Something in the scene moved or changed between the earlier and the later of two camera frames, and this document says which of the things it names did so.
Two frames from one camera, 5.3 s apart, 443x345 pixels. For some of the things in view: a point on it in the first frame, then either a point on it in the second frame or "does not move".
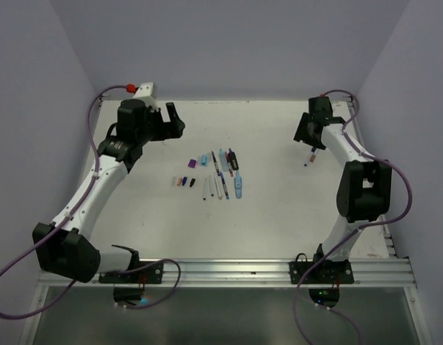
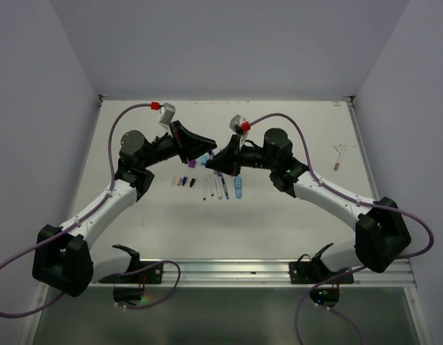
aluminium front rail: (220, 273) does not move
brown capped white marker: (313, 156) -> (337, 163)
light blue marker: (238, 185) does not move
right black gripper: (301, 132) -> (230, 159)
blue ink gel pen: (224, 186) does not move
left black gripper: (167, 129) -> (187, 141)
